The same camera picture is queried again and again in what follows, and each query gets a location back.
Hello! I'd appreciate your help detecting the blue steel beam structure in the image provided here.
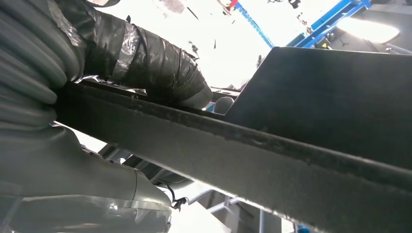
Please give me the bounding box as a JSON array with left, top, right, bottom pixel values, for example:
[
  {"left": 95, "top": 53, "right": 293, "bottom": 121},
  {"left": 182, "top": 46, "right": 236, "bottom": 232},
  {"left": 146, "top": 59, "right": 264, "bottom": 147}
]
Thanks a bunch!
[{"left": 236, "top": 0, "right": 373, "bottom": 49}]

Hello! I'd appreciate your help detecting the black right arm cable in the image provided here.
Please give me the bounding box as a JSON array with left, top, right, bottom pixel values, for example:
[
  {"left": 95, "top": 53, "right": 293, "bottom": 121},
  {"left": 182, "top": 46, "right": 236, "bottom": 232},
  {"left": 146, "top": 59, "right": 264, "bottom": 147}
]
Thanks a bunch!
[{"left": 166, "top": 184, "right": 189, "bottom": 212}]

